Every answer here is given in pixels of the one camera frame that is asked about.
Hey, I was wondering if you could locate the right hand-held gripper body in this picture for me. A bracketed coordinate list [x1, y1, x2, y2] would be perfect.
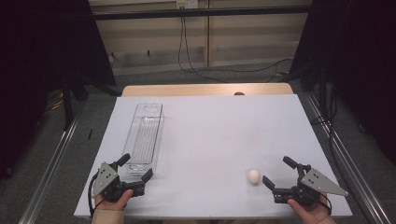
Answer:
[272, 163, 349, 207]

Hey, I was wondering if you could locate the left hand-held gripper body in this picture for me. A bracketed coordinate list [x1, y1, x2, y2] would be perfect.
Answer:
[92, 161, 146, 203]

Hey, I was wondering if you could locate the white ball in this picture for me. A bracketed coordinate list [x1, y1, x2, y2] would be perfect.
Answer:
[247, 168, 262, 185]

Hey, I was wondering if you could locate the clear plastic container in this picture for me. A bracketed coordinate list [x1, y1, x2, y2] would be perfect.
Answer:
[121, 103, 165, 175]

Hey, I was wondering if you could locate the person's left hand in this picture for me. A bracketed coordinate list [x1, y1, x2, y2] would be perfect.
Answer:
[93, 189, 134, 213]

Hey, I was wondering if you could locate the person's right hand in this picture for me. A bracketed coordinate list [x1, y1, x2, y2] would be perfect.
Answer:
[287, 191, 332, 224]

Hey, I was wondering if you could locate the white table sheet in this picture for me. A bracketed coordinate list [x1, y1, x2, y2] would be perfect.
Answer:
[73, 93, 353, 219]

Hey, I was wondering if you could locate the wooden table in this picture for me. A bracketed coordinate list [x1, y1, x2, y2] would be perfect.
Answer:
[120, 82, 295, 98]

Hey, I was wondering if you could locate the black curtain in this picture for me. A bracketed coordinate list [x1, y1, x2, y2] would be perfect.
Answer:
[290, 0, 396, 166]
[0, 0, 118, 181]

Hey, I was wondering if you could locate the black horizontal bar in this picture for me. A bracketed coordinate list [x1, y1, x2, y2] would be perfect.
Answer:
[92, 5, 313, 21]

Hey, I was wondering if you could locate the left hand-held gripper black cable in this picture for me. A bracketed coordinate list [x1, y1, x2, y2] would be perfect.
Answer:
[87, 172, 106, 218]

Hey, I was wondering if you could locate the hand-held gripper black cable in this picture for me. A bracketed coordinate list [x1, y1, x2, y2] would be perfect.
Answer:
[317, 191, 333, 217]
[87, 172, 106, 218]

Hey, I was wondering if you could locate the right hand-held gripper black cable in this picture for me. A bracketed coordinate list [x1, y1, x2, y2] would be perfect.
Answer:
[317, 191, 333, 217]

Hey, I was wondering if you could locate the metal floor rail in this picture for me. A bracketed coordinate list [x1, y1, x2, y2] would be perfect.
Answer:
[303, 92, 392, 224]
[18, 102, 87, 224]

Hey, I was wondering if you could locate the black floor cable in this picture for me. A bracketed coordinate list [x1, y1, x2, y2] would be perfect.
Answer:
[311, 87, 354, 202]

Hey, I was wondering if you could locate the yellow cable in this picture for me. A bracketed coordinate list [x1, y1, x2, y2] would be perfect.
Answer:
[46, 98, 64, 112]

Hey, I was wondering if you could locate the black wall cable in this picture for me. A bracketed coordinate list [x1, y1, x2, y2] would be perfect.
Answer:
[182, 17, 294, 75]
[177, 17, 230, 84]

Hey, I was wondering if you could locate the white wall outlet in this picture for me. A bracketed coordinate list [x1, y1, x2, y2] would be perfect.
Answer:
[176, 0, 199, 9]

